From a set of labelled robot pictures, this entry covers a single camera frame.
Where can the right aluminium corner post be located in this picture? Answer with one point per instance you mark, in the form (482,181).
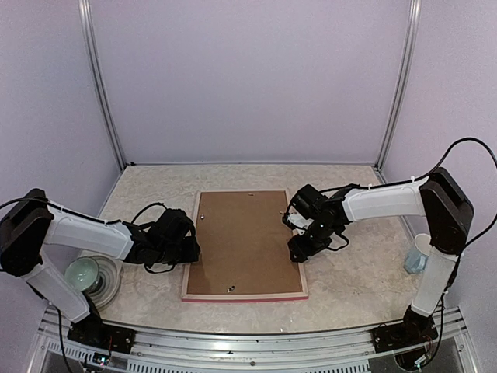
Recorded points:
(402,82)

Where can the aluminium front rail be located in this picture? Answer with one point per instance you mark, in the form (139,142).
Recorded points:
(165,350)

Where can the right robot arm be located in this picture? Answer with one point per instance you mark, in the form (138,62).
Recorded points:
(315,218)

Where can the aluminium corner post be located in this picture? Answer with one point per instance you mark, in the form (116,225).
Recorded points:
(402,82)
(85,14)

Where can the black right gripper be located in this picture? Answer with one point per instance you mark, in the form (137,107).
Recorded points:
(302,249)

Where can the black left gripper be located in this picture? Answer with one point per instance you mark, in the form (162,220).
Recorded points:
(192,252)

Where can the light blue ceramic mug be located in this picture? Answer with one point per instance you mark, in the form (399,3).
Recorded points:
(418,254)

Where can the green ceramic bowl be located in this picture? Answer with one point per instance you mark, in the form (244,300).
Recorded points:
(83,274)

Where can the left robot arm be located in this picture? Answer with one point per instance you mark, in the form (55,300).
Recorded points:
(34,221)

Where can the pink wooden picture frame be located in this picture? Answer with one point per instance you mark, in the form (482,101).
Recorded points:
(240,297)

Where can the left aluminium corner post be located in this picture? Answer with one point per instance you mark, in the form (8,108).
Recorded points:
(85,14)

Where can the brown cardboard backing board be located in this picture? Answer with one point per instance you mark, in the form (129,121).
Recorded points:
(240,241)

